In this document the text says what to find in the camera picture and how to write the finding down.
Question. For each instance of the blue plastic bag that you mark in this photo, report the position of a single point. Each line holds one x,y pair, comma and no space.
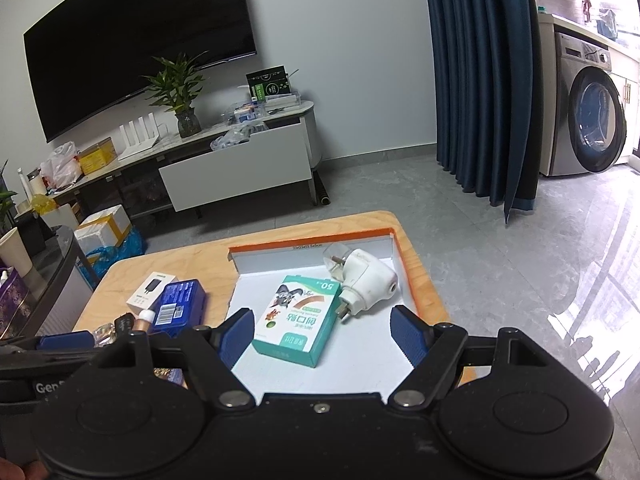
125,250

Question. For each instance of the orange and white box tray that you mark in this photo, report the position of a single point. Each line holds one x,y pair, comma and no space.
350,360

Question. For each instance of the gold patterned packet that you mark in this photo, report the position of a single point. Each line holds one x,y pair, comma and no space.
167,375

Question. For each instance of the blue plastic box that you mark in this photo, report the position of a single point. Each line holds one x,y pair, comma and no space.
180,305

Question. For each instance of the white router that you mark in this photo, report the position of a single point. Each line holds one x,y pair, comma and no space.
142,147

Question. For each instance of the white cabinet drawer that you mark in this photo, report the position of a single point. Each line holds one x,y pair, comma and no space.
235,170

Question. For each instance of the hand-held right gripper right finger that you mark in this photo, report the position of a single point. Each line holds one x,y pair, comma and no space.
407,335

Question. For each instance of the purple tissue box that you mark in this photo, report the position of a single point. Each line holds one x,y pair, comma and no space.
12,300

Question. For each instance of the teal and white bandage box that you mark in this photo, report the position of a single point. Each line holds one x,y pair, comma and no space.
295,330

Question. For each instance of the green plant in glass vase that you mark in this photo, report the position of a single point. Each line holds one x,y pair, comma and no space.
187,122

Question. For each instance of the clear plastic organizer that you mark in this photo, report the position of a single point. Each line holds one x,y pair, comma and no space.
250,110

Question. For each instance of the black roll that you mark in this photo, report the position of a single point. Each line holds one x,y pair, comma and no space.
324,192

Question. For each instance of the small black item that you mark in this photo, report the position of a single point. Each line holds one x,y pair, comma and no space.
124,325

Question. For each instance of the white and red plastic bag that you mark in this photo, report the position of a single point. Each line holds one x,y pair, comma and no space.
60,165

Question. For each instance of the silver washing machine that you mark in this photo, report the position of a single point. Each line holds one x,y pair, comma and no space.
595,115

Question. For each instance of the light blue bag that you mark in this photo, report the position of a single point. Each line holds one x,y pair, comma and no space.
607,22

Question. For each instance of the white plug-in device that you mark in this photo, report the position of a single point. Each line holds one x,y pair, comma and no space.
367,280

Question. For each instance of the television cabinet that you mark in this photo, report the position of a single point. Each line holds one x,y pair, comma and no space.
307,135

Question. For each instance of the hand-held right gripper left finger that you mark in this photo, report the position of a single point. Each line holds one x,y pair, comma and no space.
240,335

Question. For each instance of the round glass side table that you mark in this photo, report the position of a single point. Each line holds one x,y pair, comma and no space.
50,270

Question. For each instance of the black wall television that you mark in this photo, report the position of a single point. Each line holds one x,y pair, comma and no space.
135,35

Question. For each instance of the clear plastic bags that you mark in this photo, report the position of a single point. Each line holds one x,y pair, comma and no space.
232,137

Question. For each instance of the yellow box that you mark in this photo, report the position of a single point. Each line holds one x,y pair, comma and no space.
97,160

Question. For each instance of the white charger box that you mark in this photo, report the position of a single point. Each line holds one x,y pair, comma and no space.
145,292

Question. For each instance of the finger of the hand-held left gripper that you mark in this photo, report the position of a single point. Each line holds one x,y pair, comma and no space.
65,342

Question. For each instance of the dark blue curtain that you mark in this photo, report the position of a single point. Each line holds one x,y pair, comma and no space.
475,85

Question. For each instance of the white carton with yellow tape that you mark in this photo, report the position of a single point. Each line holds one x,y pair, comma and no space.
92,240
110,217

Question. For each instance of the white laundry cabinet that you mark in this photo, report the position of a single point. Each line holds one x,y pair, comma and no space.
627,105

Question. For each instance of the laundry counter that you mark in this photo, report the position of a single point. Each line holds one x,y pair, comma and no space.
575,25

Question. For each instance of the black and green box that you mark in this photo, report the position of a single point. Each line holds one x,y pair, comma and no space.
267,85

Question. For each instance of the person's left hand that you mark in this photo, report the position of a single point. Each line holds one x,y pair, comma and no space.
20,471

